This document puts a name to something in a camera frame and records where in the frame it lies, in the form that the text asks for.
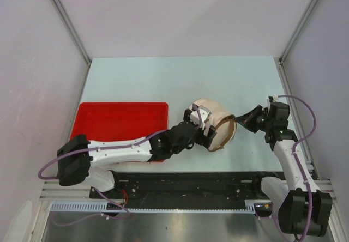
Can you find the left aluminium corner post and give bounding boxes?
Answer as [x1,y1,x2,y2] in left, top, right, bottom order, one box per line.
[40,0,92,64]

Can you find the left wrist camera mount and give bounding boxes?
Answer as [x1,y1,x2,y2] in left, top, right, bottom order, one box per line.
[189,104,211,130]

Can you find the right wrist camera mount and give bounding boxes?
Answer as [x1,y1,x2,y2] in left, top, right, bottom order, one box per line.
[268,95,279,104]

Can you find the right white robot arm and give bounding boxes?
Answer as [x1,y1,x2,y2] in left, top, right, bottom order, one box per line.
[236,101,333,241]

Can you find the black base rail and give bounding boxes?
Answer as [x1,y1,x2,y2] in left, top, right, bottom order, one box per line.
[103,171,286,202]

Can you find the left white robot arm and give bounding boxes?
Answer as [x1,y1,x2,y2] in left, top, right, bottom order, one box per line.
[57,106,212,198]

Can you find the right aluminium corner post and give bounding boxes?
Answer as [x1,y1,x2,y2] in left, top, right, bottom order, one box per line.
[278,0,330,63]

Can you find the white slotted cable duct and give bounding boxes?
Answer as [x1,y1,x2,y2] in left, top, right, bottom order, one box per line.
[50,201,256,214]

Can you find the red plastic tray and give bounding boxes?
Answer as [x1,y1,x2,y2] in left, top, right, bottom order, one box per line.
[69,102,169,164]

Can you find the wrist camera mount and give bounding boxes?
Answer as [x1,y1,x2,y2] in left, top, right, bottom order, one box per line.
[268,95,279,104]
[189,104,211,130]

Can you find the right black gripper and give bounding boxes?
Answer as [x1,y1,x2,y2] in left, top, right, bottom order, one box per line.
[234,105,273,134]

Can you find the aluminium corner post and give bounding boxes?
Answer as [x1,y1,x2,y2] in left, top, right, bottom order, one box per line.
[278,0,330,63]
[40,0,92,64]

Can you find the beige mesh laundry bag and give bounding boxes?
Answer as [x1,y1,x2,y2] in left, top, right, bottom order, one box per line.
[188,98,237,152]

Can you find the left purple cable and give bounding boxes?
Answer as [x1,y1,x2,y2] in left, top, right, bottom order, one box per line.
[37,104,204,226]

